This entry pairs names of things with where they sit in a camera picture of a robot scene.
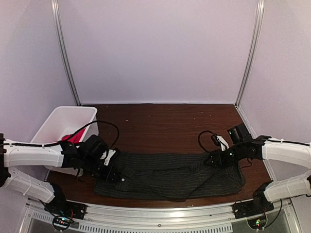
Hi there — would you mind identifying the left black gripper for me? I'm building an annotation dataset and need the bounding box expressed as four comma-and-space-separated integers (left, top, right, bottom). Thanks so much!
81, 155, 121, 183

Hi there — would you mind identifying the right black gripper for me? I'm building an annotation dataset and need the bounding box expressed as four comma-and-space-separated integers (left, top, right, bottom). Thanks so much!
204, 144, 245, 168

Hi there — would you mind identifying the dark pinstriped shirt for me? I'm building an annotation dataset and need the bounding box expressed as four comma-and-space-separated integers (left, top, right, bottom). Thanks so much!
94, 152, 245, 200

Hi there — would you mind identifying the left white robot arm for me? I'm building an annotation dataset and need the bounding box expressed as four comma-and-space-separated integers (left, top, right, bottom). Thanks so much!
0, 134, 118, 216

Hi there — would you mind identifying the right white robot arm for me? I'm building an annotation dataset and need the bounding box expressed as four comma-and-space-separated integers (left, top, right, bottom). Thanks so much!
204, 123, 311, 215

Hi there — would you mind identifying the white plastic laundry bin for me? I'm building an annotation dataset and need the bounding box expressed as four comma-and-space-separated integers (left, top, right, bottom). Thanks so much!
30, 106, 99, 176

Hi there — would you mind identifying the red garment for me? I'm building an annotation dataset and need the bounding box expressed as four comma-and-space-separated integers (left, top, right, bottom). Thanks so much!
61, 129, 85, 143

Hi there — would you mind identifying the left round circuit board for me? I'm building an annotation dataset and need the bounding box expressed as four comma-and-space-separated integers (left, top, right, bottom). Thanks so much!
52, 216, 74, 231

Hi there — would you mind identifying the round circuit board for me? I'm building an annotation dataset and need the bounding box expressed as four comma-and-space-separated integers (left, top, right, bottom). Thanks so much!
52, 216, 74, 231
247, 216, 267, 231

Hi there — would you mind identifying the right round circuit board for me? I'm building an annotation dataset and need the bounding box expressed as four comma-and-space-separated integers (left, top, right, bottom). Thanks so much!
247, 216, 267, 231

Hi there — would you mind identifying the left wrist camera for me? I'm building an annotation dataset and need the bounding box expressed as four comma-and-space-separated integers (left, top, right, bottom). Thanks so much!
100, 149, 120, 166

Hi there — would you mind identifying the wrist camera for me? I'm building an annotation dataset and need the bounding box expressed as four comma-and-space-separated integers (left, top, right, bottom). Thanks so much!
211, 134, 229, 151
100, 149, 120, 166

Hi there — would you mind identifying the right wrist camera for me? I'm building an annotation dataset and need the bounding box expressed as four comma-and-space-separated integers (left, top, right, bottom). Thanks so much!
211, 134, 229, 151

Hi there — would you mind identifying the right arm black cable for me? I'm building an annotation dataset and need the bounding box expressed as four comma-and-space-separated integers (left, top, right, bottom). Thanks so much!
198, 130, 217, 156

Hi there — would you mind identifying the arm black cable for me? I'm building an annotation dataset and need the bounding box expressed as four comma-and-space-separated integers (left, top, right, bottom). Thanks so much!
4, 120, 120, 151
198, 130, 217, 156

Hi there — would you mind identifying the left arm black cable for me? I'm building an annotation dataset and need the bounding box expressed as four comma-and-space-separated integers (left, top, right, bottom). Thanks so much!
4, 120, 120, 151

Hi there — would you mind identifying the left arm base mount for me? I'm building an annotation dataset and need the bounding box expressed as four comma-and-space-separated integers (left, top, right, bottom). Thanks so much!
44, 185, 86, 220

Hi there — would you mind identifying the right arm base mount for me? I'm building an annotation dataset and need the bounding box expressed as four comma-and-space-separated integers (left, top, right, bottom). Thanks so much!
232, 187, 274, 219

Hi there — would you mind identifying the front aluminium rail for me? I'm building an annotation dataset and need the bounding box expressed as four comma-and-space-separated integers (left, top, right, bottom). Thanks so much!
24, 198, 296, 233

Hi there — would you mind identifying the right aluminium frame post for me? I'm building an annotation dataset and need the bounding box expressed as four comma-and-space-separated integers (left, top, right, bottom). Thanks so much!
235, 0, 265, 108

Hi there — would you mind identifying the aluminium frame post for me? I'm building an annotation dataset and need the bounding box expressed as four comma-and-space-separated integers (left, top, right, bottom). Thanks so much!
51, 0, 82, 106
235, 0, 265, 108

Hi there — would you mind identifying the left aluminium frame post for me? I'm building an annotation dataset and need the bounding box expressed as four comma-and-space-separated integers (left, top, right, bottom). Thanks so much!
51, 0, 82, 106

